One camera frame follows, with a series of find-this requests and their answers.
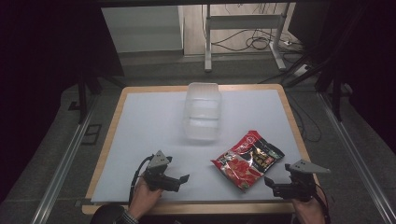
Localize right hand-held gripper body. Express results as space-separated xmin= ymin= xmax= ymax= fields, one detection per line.
xmin=272 ymin=159 xmax=332 ymax=203

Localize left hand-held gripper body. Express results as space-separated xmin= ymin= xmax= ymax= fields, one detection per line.
xmin=143 ymin=149 xmax=182 ymax=193

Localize person's left hand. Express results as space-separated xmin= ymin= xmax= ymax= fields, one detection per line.
xmin=127 ymin=176 xmax=163 ymax=220

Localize person's right hand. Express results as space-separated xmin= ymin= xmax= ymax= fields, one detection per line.
xmin=290 ymin=186 xmax=327 ymax=224

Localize red snack packet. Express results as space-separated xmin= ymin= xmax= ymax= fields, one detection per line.
xmin=210 ymin=130 xmax=286 ymax=192

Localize white table mat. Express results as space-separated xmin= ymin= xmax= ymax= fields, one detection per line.
xmin=91 ymin=89 xmax=303 ymax=203

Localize clear plastic container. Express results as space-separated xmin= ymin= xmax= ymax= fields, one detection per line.
xmin=182 ymin=81 xmax=223 ymax=143

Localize black floor plate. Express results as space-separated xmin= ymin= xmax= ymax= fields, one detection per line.
xmin=80 ymin=123 xmax=103 ymax=147

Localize black metal stand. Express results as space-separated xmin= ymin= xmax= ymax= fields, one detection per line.
xmin=281 ymin=55 xmax=354 ymax=122
xmin=67 ymin=73 xmax=125 ymax=125

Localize white power strip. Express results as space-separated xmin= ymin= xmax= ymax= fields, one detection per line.
xmin=292 ymin=63 xmax=313 ymax=77

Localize white cabinet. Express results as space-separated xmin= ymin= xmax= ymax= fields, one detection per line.
xmin=100 ymin=5 xmax=185 ymax=54

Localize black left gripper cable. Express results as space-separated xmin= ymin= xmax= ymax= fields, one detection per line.
xmin=128 ymin=154 xmax=155 ymax=207

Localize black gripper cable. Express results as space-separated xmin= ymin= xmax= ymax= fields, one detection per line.
xmin=314 ymin=183 xmax=332 ymax=224
xmin=128 ymin=154 xmax=155 ymax=207

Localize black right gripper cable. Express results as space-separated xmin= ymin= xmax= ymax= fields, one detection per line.
xmin=314 ymin=183 xmax=332 ymax=224

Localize thin black floor cable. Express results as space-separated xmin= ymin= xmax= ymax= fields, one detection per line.
xmin=288 ymin=92 xmax=323 ymax=144

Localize aluminium floor rail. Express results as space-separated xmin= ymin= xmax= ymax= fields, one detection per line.
xmin=30 ymin=96 xmax=101 ymax=224
xmin=317 ymin=91 xmax=396 ymax=224

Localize black floor cables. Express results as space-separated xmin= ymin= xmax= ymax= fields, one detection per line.
xmin=210 ymin=28 xmax=304 ymax=53

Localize white metal desk frame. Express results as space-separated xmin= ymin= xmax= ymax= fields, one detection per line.
xmin=204 ymin=3 xmax=292 ymax=73

